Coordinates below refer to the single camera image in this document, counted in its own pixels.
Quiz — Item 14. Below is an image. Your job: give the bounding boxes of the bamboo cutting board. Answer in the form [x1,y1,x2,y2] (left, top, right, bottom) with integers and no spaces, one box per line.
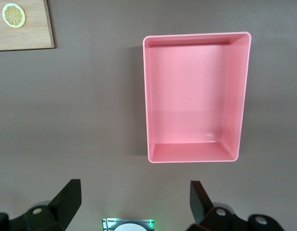
[0,0,55,52]

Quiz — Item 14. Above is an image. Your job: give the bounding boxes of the pink plastic bin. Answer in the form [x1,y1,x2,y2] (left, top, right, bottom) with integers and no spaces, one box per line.
[142,31,252,164]

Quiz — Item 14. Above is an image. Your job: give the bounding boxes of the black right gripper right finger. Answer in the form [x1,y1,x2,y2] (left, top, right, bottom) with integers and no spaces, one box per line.
[186,180,284,231]

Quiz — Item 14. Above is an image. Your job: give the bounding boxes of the yellow lemon slice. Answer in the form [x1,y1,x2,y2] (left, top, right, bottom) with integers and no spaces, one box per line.
[1,3,27,29]

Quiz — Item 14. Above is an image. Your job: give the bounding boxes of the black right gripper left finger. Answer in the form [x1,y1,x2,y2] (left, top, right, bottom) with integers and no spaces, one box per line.
[0,179,82,231]

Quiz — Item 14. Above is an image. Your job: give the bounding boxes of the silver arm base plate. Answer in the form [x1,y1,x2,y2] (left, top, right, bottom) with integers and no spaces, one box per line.
[101,218,155,231]

